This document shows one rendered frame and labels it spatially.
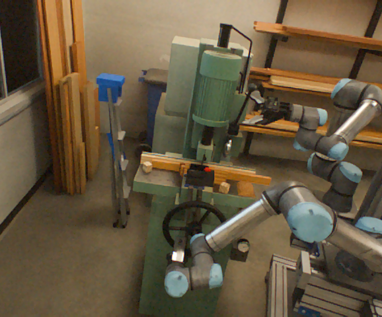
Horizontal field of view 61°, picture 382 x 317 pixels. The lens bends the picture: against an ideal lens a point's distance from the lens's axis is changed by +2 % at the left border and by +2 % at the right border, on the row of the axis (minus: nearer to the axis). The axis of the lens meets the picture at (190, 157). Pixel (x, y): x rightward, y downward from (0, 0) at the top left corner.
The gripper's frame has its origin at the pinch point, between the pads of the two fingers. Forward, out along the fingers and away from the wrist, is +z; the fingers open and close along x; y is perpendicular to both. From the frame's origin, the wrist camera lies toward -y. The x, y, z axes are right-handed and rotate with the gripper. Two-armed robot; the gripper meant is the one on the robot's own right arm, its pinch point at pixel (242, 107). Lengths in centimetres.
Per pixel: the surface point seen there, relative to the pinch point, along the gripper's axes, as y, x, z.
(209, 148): -21.2, 12.6, 10.5
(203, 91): 0.2, -5.1, 18.1
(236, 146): -38.0, 1.6, -5.4
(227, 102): -1.7, -2.5, 6.8
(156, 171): -34, 24, 35
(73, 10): -98, -127, 134
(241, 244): -38, 53, -12
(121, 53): -183, -157, 110
